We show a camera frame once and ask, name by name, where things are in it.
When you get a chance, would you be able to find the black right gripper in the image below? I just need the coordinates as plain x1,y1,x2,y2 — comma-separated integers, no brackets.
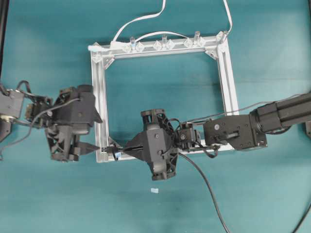
124,109,178,181

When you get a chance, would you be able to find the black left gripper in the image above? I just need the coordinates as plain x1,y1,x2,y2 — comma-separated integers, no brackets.
45,85,103,162

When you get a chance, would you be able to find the black wire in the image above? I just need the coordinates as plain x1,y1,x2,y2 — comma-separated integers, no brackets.
101,145,311,233

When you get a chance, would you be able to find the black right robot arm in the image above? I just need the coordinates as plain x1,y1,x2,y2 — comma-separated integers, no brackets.
123,93,311,181

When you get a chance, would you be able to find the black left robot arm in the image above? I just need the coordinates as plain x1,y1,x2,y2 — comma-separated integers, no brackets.
0,81,102,162

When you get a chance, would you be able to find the small blue tape piece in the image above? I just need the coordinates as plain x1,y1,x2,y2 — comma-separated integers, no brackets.
150,188,159,194

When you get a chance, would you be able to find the white flat ribbon cable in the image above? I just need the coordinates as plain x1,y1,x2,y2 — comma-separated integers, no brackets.
110,0,234,48

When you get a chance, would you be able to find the aluminium post far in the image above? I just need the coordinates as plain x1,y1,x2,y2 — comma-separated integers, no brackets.
130,36,136,51

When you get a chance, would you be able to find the aluminium post middle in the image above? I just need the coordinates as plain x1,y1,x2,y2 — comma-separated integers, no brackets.
161,34,167,50

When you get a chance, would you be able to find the aluminium post near corner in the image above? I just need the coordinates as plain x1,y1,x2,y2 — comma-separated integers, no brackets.
193,31,200,47

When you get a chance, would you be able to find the aluminium extrusion frame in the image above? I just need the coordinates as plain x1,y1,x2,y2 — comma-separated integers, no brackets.
88,32,241,163

